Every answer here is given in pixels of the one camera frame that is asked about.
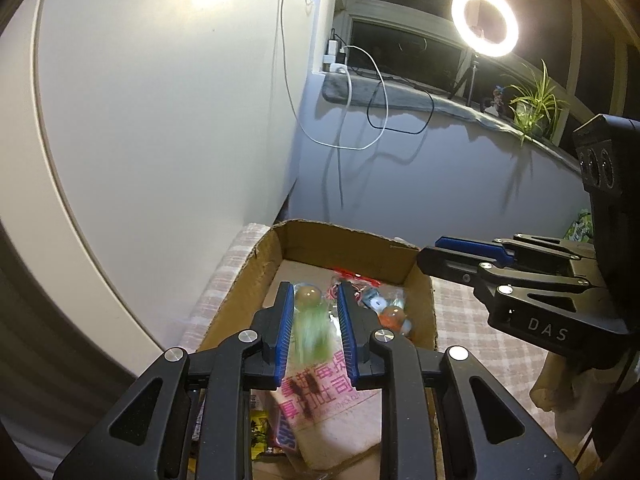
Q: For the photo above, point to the small white wrapped candy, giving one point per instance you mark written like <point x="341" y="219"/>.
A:
<point x="375" y="300"/>

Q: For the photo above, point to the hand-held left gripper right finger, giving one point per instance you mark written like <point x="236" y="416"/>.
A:
<point x="347" y="330"/>

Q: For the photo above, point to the small colourful figurine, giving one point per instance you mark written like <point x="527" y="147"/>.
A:
<point x="495" y="100"/>

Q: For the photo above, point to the cardboard box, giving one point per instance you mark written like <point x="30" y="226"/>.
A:
<point x="350" y="250"/>

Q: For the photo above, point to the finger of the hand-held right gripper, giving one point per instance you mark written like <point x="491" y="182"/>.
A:
<point x="470" y="246"/>
<point x="450" y="262"/>

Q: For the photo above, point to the light green candy packet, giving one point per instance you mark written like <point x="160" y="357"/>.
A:
<point x="312" y="335"/>

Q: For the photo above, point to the yellow candy packet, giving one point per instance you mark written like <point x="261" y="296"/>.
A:
<point x="259" y="432"/>

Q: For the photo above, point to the plaid blanket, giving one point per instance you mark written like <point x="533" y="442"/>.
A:
<point x="475" y="360"/>

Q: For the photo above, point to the white wardrobe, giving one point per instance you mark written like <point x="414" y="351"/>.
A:
<point x="150" y="135"/>

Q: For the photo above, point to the white charger plug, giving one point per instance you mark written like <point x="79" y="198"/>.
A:
<point x="331" y="50"/>
<point x="339" y="68"/>

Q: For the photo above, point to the potted spider plant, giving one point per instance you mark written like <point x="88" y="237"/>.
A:
<point x="530" y="115"/>

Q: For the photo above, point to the bagged toast bread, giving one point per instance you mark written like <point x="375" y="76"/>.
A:
<point x="330" y="425"/>

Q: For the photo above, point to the beige cloth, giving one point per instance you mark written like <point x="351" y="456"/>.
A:
<point x="560" y="390"/>

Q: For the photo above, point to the grey windowsill cloth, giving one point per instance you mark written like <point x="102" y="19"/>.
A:
<point x="400" y="95"/>

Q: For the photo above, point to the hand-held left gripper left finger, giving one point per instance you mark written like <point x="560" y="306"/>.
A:
<point x="284" y="330"/>

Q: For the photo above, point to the green gift bag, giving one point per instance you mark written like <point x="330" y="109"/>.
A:
<point x="580" y="227"/>

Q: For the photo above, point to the clear candy with red ends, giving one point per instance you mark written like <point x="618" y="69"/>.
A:
<point x="350" y="275"/>

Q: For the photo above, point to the white window frame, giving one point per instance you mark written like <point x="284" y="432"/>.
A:
<point x="400" y="12"/>

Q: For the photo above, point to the black light tripod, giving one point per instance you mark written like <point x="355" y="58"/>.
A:
<point x="472" y="75"/>

